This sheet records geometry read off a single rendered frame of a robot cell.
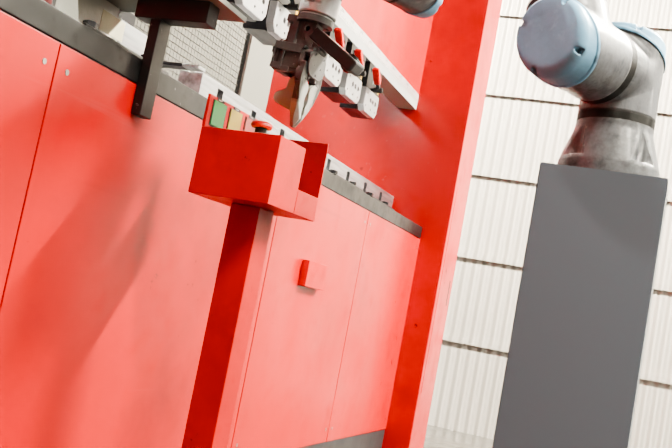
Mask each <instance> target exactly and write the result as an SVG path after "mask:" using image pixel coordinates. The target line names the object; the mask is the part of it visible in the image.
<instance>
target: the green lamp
mask: <svg viewBox="0 0 672 448"><path fill-rule="evenodd" d="M226 110H227V106H226V105H224V104H222V103H221V102H219V101H217V100H215V102H214V107H213V112H212V117H211V121H210V124H211V125H213V126H215V127H217V128H223V125H224V120H225V115H226Z"/></svg>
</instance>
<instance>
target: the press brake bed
mask: <svg viewBox="0 0 672 448"><path fill-rule="evenodd" d="M136 86H137V84H136V83H134V82H132V81H131V80H129V79H127V78H125V77H123V76H121V75H120V74H118V73H116V72H114V71H112V70H111V69H109V68H107V67H105V66H103V65H101V64H100V63H98V62H96V61H94V60H92V59H90V58H89V57H87V56H85V55H83V54H81V53H79V52H78V51H76V50H74V49H72V48H70V47H68V46H67V45H65V44H63V43H61V42H59V41H57V40H56V39H54V38H52V37H50V36H48V35H46V34H45V33H43V32H41V31H39V30H37V29H36V28H34V27H32V26H30V25H28V24H26V23H25V22H23V21H21V20H19V19H17V18H15V17H14V16H12V15H10V14H8V13H6V12H4V11H3V10H1V9H0V448H182V443H183V438H184V433H185V428H186V423H187V418H188V413H189V408H190V404H191V399H192V394H193V389H194V384H195V379H196V374H197V369H198V364H199V360H200V355H201V350H202V345H203V340H204V335H205V330H206V325H207V320H208V316H209V311H210V306H211V301H212V296H213V291H214V286H215V281H216V276H217V272H218V267H219V262H220V257H221V252H222V247H223V242H224V237H225V232H226V228H227V223H228V218H229V213H230V208H231V207H230V206H227V205H224V204H221V203H218V202H215V201H213V200H210V199H207V198H204V197H201V196H198V195H196V194H193V193H190V192H188V190H189V185H190V180H191V175H192V171H193V166H194V161H195V156H196V152H197V147H198V142H199V137H200V133H201V128H202V122H203V120H202V119H200V118H198V117H196V116H195V115H193V114H191V113H189V112H187V111H186V110H184V109H182V108H180V107H178V106H176V105H175V104H173V103H171V102H169V101H167V100H165V99H164V98H162V97H160V96H158V95H156V98H155V102H154V107H153V111H152V116H151V120H148V119H141V118H139V117H137V116H135V115H133V114H131V109H132V104H133V100H134V95H135V91H136ZM419 243H420V238H418V237H416V236H414V235H412V234H411V233H409V232H407V231H405V230H403V229H401V228H400V227H398V226H396V225H394V224H392V223H390V222H389V221H387V220H385V219H383V218H381V217H379V216H378V215H376V214H374V213H372V212H370V211H368V210H367V209H365V208H363V207H361V206H359V205H357V204H356V203H354V202H352V201H350V200H348V199H346V198H345V197H343V196H341V195H339V194H337V193H336V192H334V191H332V190H330V189H328V188H326V187H325V186H323V185H321V188H320V194H319V198H318V203H317V208H316V213H315V218H314V221H313V222H312V221H306V220H299V219H293V218H287V217H280V216H274V215H273V220H272V225H271V230H270V235H269V240H268V245H267V250H266V255H265V260H264V265H263V270H262V275H261V280H260V285H259V290H258V295H257V300H256V305H255V310H254V315H253V320H252V325H251V330H250V335H249V340H248V345H247V350H246V355H245V360H244V366H243V371H242V376H241V381H240V386H239V391H238V396H237V401H236V406H235V411H234V416H233V421H232V426H231V431H230V436H229V441H228V446H227V448H382V443H383V438H384V432H385V429H386V425H387V419H388V414H389V408H390V403H391V397H392V392H393V386H394V381H395V375H396V370H397V364H398V359H399V353H400V348H401V342H402V337H403V331H404V326H405V320H406V315H407V309H408V304H409V298H410V293H411V287H412V282H413V276H414V271H415V265H416V260H417V254H418V249H419ZM303 259H305V260H310V261H313V262H316V263H320V264H323V265H326V266H328V267H327V272H326V277H325V282H324V288H323V290H317V289H313V288H309V287H304V286H300V285H298V284H299V278H300V273H301V268H302V263H303Z"/></svg>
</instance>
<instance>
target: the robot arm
mask: <svg viewBox="0 0 672 448"><path fill-rule="evenodd" d="M383 1H386V2H388V3H390V4H392V5H394V6H396V7H398V8H399V9H401V10H402V11H404V12H405V13H407V14H410V15H413V16H415V17H418V18H429V17H431V16H433V15H434V14H435V13H436V12H437V11H438V8H439V6H441V5H442V2H443V0H383ZM341 2H342V0H301V2H300V6H299V10H298V11H299V13H298V15H295V14H288V18H287V21H288V22H290V27H289V30H288V34H287V37H286V40H284V41H282V40H283V39H284V38H283V39H281V40H276V44H275V47H274V51H273V54H272V58H271V61H270V65H269V66H270V67H272V69H274V70H275V71H277V72H278V73H280V74H281V75H283V76H284V77H289V78H290V79H289V80H288V84H287V87H286V88H285V89H282V90H279V91H276V92H275V93H274V96H273V99H274V101H275V102H276V103H278V104H280V105H281V106H283V107H284V108H286V109H288V110H290V127H292V128H295V127H296V126H297V125H298V124H299V123H300V122H301V121H302V120H303V118H304V117H305V116H306V115H307V113H308V112H309V110H310V108H311V107H312V106H313V104H314V102H315V100H316V99H317V97H318V94H319V92H320V89H321V85H322V80H323V77H324V73H325V68H326V55H327V54H326V53H328V54H329V55H330V56H331V57H332V58H333V59H334V60H336V61H337V62H338V63H339V64H340V67H341V69H342V70H343V71H344V72H345V73H348V74H353V75H354V76H355V77H358V76H359V75H360V74H361V73H362V71H363V70H364V66H363V65H362V64H361V63H360V61H359V58H358V57H357V56H356V55H354V54H350V53H348V52H347V51H346V50H345V49H343V48H342V47H341V46H340V45H339V44H338V43H337V42H335V41H334V40H333V39H332V38H331V37H330V36H328V35H327V34H326V33H325V32H331V31H332V30H333V27H334V23H335V22H336V21H337V17H338V13H339V10H340V6H341ZM522 20H523V23H522V25H521V26H519V27H518V31H517V38H516V43H517V51H518V54H519V57H520V59H521V61H522V63H523V65H524V66H525V67H526V68H527V70H528V71H530V72H531V73H532V74H534V75H535V76H536V77H537V78H538V79H539V80H541V81H542V82H544V83H546V84H548V85H550V86H553V87H557V88H559V89H561V90H563V91H565V92H567V93H569V94H571V95H572V96H574V97H576V98H578V99H580V102H579V108H578V114H577V120H576V126H575V129H574V131H573V133H572V134H571V136H570V138H569V140H568V142H567V144H566V146H565V148H564V150H563V152H562V154H561V156H560V157H559V160H558V163H557V164H561V165H568V166H576V167H584V168H591V169H599V170H607V171H615V172H622V173H630V174H638V175H645V176H653V177H660V172H659V166H658V161H657V155H656V149H655V144H654V130H655V124H656V118H657V111H658V105H659V99H660V92H661V86H662V80H663V74H664V72H665V69H666V59H665V58H666V46H665V43H664V41H663V39H662V38H661V37H660V36H659V35H658V34H657V33H655V32H654V31H652V30H650V29H648V28H646V27H644V26H642V27H638V26H637V25H636V24H634V23H629V22H611V19H610V14H609V9H608V4H607V0H530V1H529V3H528V5H527V7H526V13H525V14H524V16H523V17H522ZM307 80H308V81H309V83H308V82H307Z"/></svg>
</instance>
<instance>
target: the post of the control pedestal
mask: <svg viewBox="0 0 672 448"><path fill-rule="evenodd" d="M273 215H274V212H272V211H269V210H266V209H264V208H261V207H257V206H250V205H244V204H237V203H232V204H231V208H230V213H229V218H228V223H227V228H226V232H225V237H224V242H223V247H222V252H221V257H220V262H219V267H218V272H217V276H216V281H215V286H214V291H213V296H212V301H211V306H210V311H209V316H208V320H207V325H206V330H205V335H204V340H203V345H202V350H201V355H200V360H199V364H198V369H197V374H196V379H195V384H194V389H193V394H192V399H191V404H190V408H189V413H188V418H187V423H186V428H185V433H184V438H183V443H182V448H227V446H228V441H229V436H230V431H231V426H232V421H233V416H234V411H235V406H236V401H237V396H238V391H239V386H240V381H241V376H242V371H243V366H244V360H245V355H246V350H247V345H248V340H249V335H250V330H251V325H252V320H253V315H254V310H255V305H256V300H257V295H258V290H259V285H260V280H261V275H262V270H263V265H264V260H265V255H266V250H267V245H268V240H269V235H270V230H271V225H272V220H273Z"/></svg>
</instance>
